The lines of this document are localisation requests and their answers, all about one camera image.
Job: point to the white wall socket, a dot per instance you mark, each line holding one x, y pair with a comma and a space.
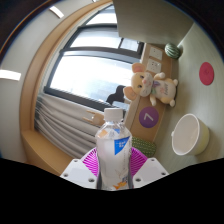
155, 53
154, 66

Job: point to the wooden desk back ledge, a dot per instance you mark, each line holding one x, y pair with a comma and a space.
167, 65

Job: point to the clear plastic water bottle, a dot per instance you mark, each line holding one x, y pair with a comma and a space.
112, 156

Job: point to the cream plush mouse toy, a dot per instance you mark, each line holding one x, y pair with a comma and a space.
155, 86

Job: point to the grey pleated curtain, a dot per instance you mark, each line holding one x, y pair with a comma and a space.
63, 123

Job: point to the dark-framed window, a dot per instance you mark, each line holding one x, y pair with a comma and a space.
90, 76

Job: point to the pale yellow white cup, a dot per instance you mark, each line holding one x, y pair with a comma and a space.
190, 135

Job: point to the white ceiling lights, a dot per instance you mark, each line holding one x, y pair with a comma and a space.
10, 75

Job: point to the flat round red coaster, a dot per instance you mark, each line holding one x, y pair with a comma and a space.
206, 73

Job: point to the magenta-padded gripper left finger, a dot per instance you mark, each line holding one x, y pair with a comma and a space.
77, 171

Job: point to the black horse figurine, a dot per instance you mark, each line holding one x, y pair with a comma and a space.
116, 95

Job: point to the round green cactus ornament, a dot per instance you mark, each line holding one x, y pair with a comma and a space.
173, 51

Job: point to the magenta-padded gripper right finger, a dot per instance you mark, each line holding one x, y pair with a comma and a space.
150, 170

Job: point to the pale green desk partition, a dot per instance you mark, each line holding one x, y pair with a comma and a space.
150, 20

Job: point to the round purple number sign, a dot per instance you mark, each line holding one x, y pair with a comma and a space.
149, 117

